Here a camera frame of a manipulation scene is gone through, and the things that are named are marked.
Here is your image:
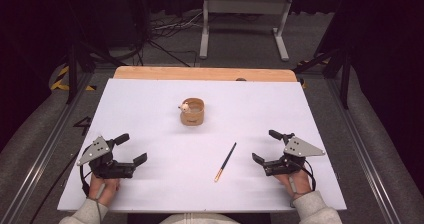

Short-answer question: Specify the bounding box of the black chopstick with orange tip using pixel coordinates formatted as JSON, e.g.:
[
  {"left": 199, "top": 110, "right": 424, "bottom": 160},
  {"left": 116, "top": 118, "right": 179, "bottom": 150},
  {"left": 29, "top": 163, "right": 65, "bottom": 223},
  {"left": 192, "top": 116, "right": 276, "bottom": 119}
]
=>
[{"left": 213, "top": 141, "right": 238, "bottom": 183}]

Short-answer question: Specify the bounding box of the person's right hand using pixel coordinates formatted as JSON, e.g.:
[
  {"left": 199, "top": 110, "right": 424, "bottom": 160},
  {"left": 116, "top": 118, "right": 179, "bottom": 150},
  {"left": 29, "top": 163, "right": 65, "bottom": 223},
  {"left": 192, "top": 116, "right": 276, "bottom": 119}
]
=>
[{"left": 274, "top": 170, "right": 314, "bottom": 199}]

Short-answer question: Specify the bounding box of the grey metal stand frame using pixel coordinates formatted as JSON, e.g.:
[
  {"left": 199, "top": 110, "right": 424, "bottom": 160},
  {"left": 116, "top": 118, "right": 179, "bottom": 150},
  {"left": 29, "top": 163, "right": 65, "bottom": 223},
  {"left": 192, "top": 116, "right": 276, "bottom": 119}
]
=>
[{"left": 198, "top": 0, "right": 295, "bottom": 63}]

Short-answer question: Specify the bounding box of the yellow black hazard tape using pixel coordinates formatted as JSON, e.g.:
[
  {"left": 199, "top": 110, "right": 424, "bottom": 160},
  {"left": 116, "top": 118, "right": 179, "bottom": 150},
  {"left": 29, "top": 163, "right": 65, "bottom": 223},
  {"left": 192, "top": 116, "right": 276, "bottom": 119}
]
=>
[{"left": 49, "top": 65, "right": 98, "bottom": 92}]

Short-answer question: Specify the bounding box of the metal floor rail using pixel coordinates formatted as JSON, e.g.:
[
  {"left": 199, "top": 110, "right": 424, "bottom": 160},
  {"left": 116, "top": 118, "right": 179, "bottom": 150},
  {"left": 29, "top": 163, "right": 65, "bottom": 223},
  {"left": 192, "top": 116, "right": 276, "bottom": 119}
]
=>
[
  {"left": 327, "top": 78, "right": 402, "bottom": 224},
  {"left": 0, "top": 71, "right": 95, "bottom": 224}
]

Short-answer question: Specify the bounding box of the black tripod stand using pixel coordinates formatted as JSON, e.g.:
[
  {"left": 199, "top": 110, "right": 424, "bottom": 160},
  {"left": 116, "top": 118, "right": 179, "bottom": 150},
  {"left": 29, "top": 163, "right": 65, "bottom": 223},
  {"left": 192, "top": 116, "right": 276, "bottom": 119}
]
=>
[
  {"left": 292, "top": 46, "right": 352, "bottom": 111},
  {"left": 64, "top": 43, "right": 128, "bottom": 106}
]

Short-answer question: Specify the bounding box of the white paper sheet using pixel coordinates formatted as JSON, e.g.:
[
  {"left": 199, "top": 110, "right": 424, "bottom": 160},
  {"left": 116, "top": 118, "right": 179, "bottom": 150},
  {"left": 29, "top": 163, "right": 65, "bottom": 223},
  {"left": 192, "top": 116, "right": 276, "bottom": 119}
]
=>
[{"left": 56, "top": 78, "right": 348, "bottom": 214}]

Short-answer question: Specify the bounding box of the person's lap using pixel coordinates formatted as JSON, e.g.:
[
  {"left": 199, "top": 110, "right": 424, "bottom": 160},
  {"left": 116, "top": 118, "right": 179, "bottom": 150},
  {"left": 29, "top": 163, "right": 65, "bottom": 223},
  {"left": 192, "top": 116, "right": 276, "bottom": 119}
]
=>
[{"left": 159, "top": 212, "right": 240, "bottom": 224}]

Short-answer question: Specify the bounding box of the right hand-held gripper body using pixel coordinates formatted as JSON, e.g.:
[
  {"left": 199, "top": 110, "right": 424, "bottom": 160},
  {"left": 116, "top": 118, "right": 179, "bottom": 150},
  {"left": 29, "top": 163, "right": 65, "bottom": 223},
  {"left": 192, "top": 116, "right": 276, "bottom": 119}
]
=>
[{"left": 263, "top": 136, "right": 326, "bottom": 177}]

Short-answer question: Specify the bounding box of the wooden cup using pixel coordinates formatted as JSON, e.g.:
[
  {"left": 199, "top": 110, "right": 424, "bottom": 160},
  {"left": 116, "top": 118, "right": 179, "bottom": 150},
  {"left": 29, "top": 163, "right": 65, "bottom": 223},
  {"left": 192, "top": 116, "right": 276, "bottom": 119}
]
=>
[{"left": 179, "top": 97, "right": 205, "bottom": 127}]

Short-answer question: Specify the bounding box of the bundle of floor cables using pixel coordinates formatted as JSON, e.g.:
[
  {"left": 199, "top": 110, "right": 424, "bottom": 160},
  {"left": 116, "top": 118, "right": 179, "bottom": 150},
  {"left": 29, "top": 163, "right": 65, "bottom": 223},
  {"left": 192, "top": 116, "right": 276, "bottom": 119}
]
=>
[{"left": 149, "top": 11, "right": 205, "bottom": 39}]

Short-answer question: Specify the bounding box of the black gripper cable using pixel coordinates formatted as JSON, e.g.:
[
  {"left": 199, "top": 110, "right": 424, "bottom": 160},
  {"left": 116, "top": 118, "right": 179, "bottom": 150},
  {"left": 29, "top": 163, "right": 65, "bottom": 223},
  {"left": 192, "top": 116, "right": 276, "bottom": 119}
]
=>
[
  {"left": 302, "top": 158, "right": 317, "bottom": 192},
  {"left": 78, "top": 163, "right": 93, "bottom": 198}
]

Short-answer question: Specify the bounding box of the person's left hand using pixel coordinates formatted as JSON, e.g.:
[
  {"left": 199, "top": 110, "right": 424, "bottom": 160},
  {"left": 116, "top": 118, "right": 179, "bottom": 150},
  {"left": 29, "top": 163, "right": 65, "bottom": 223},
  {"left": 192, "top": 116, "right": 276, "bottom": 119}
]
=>
[{"left": 88, "top": 174, "right": 121, "bottom": 207}]

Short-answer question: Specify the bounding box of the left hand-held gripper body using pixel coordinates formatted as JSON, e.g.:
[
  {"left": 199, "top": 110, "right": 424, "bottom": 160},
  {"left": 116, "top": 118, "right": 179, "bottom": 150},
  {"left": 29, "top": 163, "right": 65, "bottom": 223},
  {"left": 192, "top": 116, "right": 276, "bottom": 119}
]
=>
[{"left": 77, "top": 135, "right": 136, "bottom": 180}]

